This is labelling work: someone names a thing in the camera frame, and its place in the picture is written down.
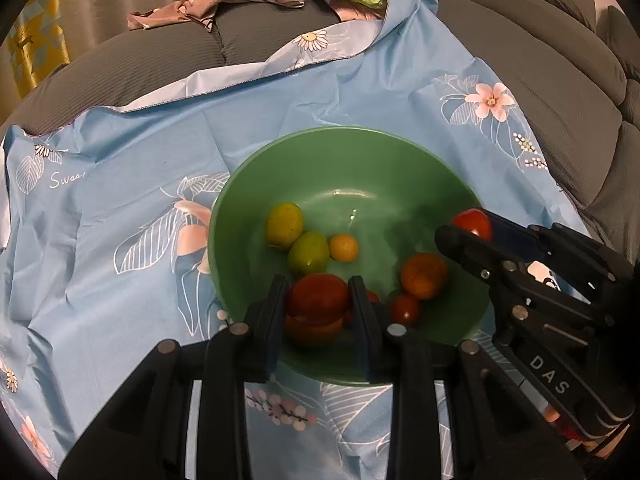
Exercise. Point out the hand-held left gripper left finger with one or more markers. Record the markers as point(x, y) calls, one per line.
point(272, 330)

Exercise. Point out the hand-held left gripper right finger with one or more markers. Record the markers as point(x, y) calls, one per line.
point(362, 330)

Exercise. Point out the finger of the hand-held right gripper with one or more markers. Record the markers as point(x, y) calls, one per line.
point(465, 250)
point(515, 237)

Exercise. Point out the red cherry tomato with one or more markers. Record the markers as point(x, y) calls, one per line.
point(470, 222)
point(404, 309)
point(373, 296)

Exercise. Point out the large red tomato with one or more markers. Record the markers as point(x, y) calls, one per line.
point(317, 299)

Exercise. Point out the small yellow kumquat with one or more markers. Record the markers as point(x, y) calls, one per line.
point(343, 248)

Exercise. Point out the green bowl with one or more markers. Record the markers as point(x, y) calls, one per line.
point(360, 170)

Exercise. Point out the grey sofa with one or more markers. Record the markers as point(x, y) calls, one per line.
point(525, 50)

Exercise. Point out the blue floral bed sheet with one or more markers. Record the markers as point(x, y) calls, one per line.
point(150, 160)

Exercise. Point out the beige curtain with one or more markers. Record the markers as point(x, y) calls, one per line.
point(115, 5)

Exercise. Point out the yellow patterned curtain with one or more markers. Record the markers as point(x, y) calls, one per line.
point(40, 45)

